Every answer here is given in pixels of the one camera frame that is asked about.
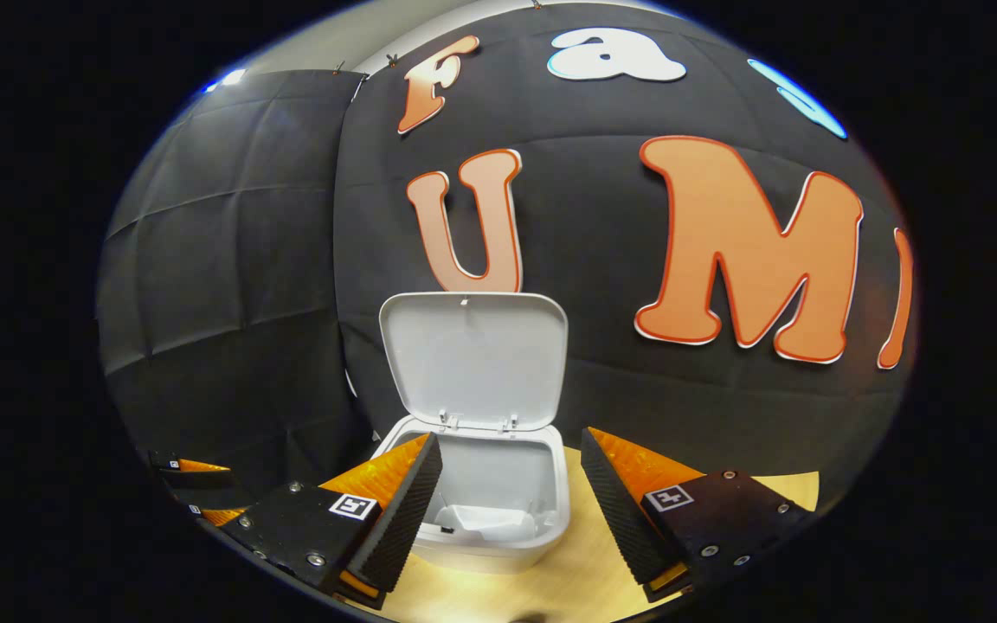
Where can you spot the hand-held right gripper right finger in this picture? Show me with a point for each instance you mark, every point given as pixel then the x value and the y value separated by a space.
pixel 615 515

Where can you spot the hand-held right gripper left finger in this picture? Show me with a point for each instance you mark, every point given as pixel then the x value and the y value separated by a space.
pixel 403 519

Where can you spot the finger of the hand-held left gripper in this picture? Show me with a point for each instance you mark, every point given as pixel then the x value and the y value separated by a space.
pixel 221 517
pixel 191 472

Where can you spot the white desktop garbage bin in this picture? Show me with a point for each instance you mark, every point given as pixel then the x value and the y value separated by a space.
pixel 472 363

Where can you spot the wooden desktop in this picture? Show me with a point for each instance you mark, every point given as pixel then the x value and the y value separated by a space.
pixel 585 562

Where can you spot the black backdrop cloth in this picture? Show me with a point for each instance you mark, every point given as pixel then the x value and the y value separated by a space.
pixel 576 216

